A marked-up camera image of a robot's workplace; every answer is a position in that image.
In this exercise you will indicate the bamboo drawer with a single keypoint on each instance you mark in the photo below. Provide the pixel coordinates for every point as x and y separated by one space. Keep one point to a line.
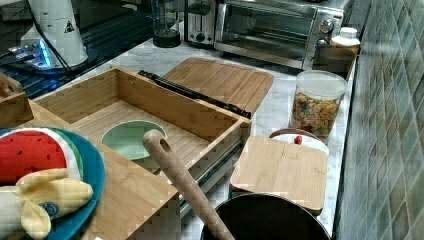
202 135

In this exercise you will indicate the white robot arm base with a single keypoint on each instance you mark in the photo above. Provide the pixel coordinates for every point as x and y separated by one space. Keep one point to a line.
54 41

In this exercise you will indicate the large bamboo cutting board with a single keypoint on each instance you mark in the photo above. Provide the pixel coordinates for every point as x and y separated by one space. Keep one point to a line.
242 86

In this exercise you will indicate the small bamboo cutting board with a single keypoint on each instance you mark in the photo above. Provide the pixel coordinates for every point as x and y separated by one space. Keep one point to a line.
295 172

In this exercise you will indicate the light green bowl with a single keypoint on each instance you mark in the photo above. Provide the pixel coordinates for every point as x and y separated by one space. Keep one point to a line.
126 138

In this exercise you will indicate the white dish with red knob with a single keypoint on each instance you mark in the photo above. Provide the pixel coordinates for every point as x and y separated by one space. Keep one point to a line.
299 137

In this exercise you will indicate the silver toaster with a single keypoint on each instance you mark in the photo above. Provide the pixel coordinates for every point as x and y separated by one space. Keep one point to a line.
199 22

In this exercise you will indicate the black round pot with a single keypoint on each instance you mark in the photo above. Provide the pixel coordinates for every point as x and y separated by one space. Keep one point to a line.
269 217

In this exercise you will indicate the clear jar of pasta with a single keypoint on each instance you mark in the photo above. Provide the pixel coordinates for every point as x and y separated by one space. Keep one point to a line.
316 101

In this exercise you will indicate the glass french press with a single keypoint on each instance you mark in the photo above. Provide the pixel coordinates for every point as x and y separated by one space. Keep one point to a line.
166 33

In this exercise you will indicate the stainless toaster oven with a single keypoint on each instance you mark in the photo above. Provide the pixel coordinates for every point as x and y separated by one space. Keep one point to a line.
285 32

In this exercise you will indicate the dark wooden tray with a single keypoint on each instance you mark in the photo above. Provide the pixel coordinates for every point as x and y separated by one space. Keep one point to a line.
334 60

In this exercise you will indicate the blue plate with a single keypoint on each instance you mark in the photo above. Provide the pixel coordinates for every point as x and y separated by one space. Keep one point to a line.
66 227

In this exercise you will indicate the white lidded bottle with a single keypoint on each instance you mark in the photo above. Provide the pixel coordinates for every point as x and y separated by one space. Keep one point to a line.
347 38

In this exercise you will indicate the plush watermelon slice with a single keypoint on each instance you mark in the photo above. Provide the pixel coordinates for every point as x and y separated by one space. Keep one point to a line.
27 150

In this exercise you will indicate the wooden box at left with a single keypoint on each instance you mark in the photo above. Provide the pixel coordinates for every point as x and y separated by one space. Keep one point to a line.
14 103

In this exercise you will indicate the plush banana toy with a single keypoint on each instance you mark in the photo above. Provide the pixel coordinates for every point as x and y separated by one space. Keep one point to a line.
28 207

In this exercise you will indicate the black drawer handle bar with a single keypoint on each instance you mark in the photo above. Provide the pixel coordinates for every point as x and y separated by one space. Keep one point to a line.
194 95

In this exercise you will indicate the wooden utensil handle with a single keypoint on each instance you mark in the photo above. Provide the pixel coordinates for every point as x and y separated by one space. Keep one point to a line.
161 151

